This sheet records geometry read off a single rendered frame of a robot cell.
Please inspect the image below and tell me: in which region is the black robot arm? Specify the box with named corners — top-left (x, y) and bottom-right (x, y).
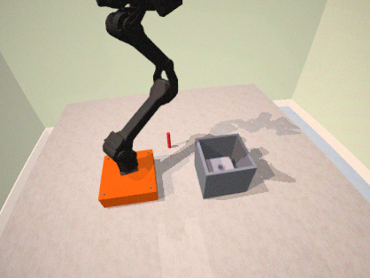
top-left (96, 0), bottom-right (178, 176)

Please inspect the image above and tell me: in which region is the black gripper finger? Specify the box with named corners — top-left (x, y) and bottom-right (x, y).
top-left (162, 0), bottom-right (175, 5)

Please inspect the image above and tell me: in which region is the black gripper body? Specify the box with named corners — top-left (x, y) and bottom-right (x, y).
top-left (150, 0), bottom-right (182, 17)

